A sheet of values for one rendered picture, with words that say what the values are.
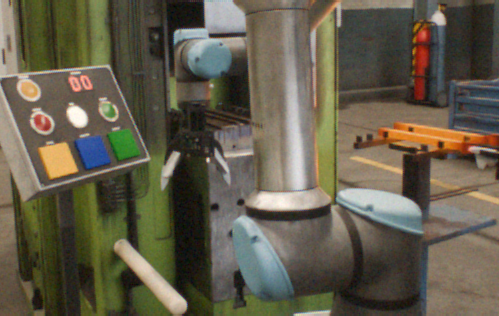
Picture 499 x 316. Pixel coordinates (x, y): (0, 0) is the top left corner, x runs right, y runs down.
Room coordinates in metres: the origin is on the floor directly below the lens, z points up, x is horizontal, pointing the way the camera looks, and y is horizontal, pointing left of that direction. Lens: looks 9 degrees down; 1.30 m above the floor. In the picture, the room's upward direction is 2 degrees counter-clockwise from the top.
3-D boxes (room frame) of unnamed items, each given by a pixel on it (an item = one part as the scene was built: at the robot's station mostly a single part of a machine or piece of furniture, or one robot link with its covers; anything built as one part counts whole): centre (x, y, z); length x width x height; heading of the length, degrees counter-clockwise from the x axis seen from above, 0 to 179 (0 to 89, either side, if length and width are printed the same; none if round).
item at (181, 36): (1.23, 0.00, 1.23); 0.09 x 0.08 x 0.11; 15
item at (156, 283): (1.51, 0.15, 0.62); 0.44 x 0.05 x 0.05; 25
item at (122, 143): (1.42, 0.19, 1.01); 0.07 x 0.05 x 0.07; 140
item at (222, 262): (1.96, -0.08, 0.69); 0.56 x 0.38 x 0.45; 25
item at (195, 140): (1.23, 0.00, 1.07); 0.09 x 0.08 x 0.12; 8
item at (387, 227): (0.79, -0.25, 0.98); 0.13 x 0.12 x 0.14; 105
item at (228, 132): (1.93, -0.04, 0.96); 0.42 x 0.20 x 0.09; 25
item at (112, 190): (1.69, 0.26, 0.80); 0.06 x 0.03 x 0.14; 115
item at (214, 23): (1.93, -0.04, 1.32); 0.42 x 0.20 x 0.10; 25
